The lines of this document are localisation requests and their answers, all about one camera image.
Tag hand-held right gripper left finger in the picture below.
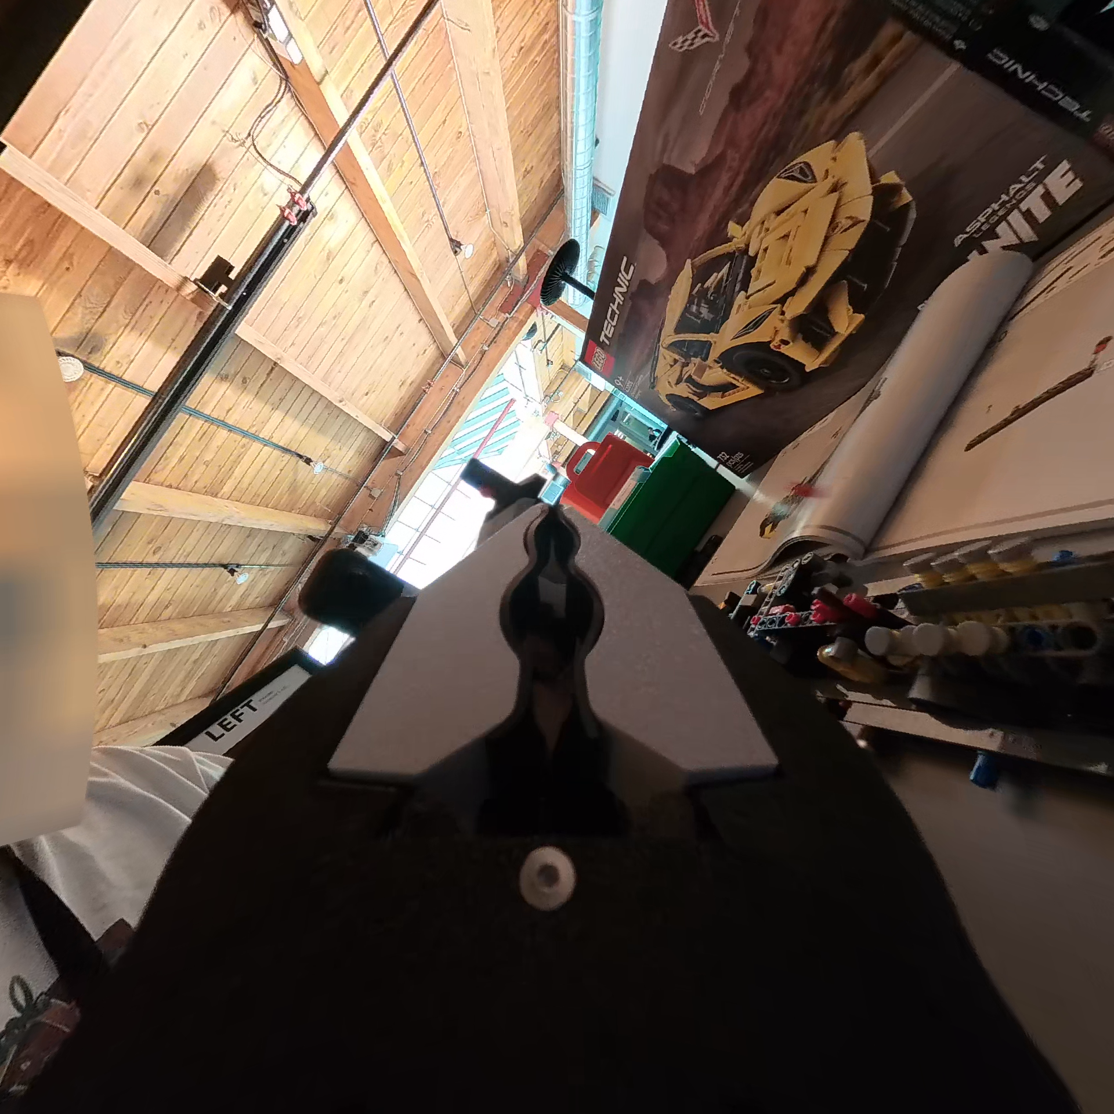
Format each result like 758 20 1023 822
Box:
328 504 559 825

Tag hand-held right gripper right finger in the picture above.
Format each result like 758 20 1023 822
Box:
553 508 780 823

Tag black lego beam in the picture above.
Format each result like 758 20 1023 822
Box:
459 459 522 515

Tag partly built lego chassis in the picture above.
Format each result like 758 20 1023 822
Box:
722 535 1114 789

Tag yellow car set box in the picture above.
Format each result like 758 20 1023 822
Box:
578 0 1114 471

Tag green plastic bin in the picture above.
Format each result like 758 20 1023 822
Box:
604 437 736 575

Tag red plastic bin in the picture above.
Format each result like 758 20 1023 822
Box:
560 435 653 522

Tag person's white printed shirt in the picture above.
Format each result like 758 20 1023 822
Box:
0 744 236 1106

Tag open instruction booklet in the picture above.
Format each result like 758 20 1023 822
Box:
696 236 1114 584

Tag black round ceiling fan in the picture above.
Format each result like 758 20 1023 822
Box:
537 239 602 310

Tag black cardboard box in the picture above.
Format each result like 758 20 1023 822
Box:
887 0 1114 149

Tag black ceiling rail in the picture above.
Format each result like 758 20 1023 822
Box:
87 196 319 522

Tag silver ventilation duct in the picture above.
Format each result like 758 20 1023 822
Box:
560 0 609 236

